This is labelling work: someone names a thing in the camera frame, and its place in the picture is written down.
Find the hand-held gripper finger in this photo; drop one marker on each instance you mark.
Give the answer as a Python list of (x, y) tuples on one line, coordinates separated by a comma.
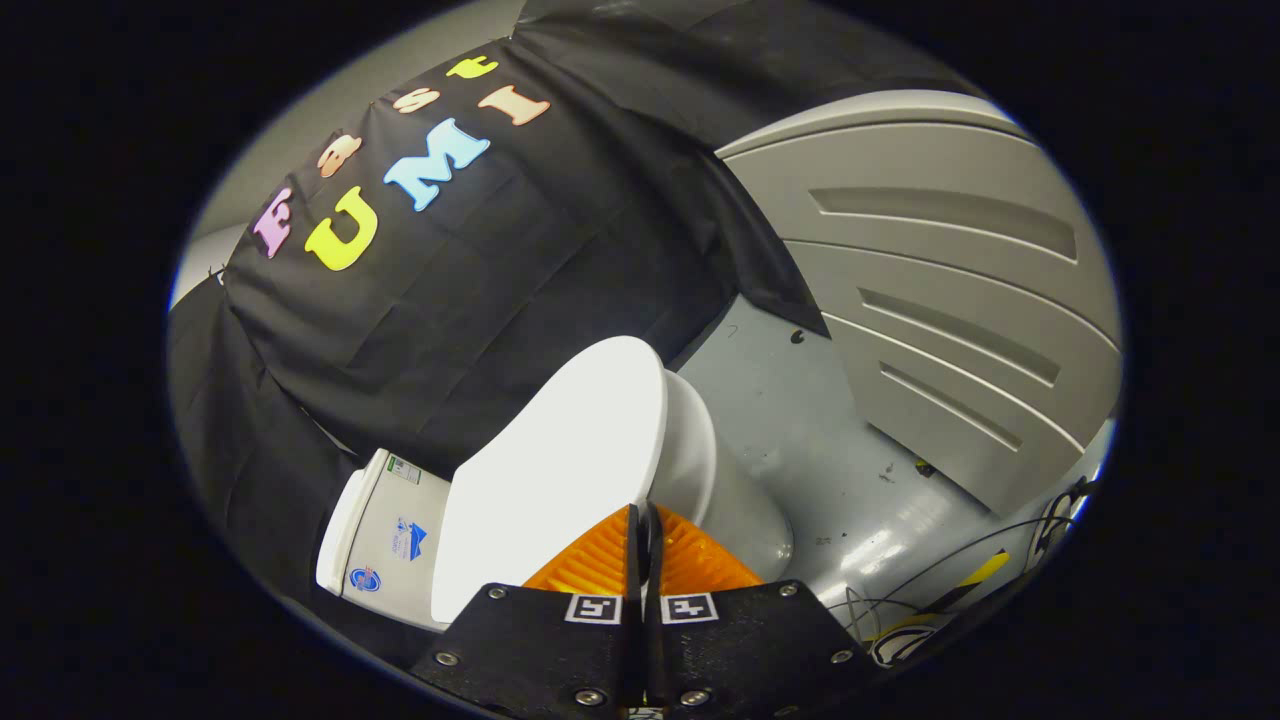
[(655, 570), (634, 570)]

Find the white toilet lid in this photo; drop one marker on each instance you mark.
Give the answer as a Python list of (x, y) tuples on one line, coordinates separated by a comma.
[(560, 450)]

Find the white toilet bowl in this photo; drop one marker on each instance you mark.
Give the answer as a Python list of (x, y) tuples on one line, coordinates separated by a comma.
[(745, 500)]

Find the white toilet tank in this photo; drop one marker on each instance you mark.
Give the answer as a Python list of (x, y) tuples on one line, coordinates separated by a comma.
[(390, 560)]

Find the black backdrop cloth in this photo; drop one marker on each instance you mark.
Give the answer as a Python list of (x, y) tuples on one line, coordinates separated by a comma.
[(480, 320)]

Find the yellow black striped tape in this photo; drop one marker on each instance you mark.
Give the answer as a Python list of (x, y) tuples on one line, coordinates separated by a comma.
[(975, 578)]

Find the light grey panel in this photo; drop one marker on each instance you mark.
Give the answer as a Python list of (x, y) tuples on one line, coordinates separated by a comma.
[(950, 270)]

